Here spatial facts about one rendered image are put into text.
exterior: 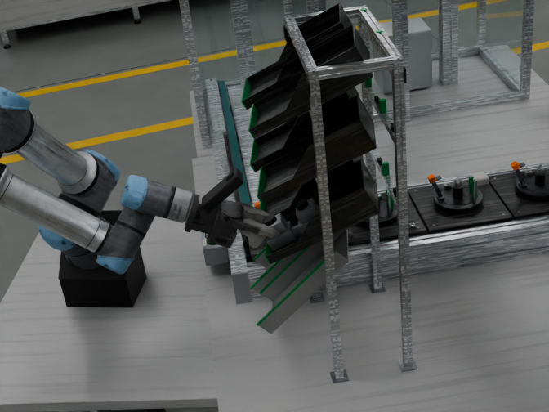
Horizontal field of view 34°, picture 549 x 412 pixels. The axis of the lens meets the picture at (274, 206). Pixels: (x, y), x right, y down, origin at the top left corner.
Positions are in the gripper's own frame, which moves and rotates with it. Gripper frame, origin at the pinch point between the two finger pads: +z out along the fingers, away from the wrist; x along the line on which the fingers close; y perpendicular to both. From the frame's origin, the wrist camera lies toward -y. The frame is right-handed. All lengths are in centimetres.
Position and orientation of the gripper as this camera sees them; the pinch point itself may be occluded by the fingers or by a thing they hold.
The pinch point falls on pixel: (275, 225)
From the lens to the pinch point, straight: 203.9
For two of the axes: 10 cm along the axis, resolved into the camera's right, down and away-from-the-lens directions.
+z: 9.4, 2.8, 1.8
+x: 0.2, 4.9, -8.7
